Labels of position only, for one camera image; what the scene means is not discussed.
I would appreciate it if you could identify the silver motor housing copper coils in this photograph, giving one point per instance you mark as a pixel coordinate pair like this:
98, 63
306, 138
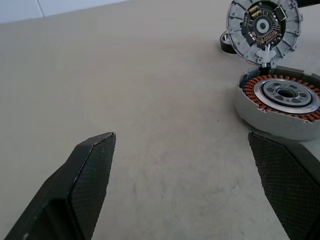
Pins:
250, 112

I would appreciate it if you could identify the silver motor cover circuit board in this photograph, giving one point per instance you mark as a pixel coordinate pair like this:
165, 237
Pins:
260, 25

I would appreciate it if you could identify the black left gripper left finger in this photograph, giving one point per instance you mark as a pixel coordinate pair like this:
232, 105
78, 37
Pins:
75, 190

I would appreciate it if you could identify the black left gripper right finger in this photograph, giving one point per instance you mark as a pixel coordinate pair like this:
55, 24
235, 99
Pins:
290, 180

